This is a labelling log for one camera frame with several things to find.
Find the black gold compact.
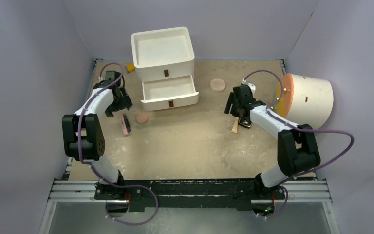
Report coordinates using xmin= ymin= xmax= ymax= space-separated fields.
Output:
xmin=238 ymin=118 xmax=252 ymax=129

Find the black eyeliner pencil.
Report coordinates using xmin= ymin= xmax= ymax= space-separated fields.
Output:
xmin=123 ymin=114 xmax=131 ymax=136

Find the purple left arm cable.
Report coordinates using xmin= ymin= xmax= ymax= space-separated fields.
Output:
xmin=77 ymin=63 xmax=159 ymax=227

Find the white cylindrical bin orange lid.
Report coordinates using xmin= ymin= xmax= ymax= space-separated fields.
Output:
xmin=276 ymin=73 xmax=334 ymax=129

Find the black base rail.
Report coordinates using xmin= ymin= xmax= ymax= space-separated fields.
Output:
xmin=94 ymin=178 xmax=285 ymax=213

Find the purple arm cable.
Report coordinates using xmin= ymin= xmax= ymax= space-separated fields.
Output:
xmin=77 ymin=63 xmax=159 ymax=227
xmin=242 ymin=70 xmax=355 ymax=220

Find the round beige coaster disc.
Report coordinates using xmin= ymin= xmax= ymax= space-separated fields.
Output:
xmin=209 ymin=78 xmax=226 ymax=92

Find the beige concealer tube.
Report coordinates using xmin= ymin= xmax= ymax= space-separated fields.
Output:
xmin=231 ymin=117 xmax=240 ymax=134

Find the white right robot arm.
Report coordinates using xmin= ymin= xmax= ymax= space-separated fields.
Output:
xmin=224 ymin=85 xmax=321 ymax=198

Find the aluminium table edge rail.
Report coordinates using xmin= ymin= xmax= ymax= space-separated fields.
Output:
xmin=48 ymin=179 xmax=331 ymax=204

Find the round peach powder puff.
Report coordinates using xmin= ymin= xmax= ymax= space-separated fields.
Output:
xmin=136 ymin=113 xmax=149 ymax=124

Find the white three-drawer organizer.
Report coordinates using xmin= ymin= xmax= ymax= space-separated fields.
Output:
xmin=131 ymin=27 xmax=199 ymax=111

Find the yellow grey small block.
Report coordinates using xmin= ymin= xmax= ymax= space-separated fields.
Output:
xmin=125 ymin=64 xmax=135 ymax=73

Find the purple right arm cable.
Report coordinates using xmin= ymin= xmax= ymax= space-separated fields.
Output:
xmin=242 ymin=70 xmax=355 ymax=220

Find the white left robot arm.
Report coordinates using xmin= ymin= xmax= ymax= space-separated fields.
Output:
xmin=61 ymin=71 xmax=132 ymax=199

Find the pink makeup stick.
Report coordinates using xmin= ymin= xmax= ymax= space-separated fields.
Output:
xmin=120 ymin=114 xmax=131 ymax=136

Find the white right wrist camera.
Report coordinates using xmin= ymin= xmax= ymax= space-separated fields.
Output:
xmin=242 ymin=82 xmax=256 ymax=94

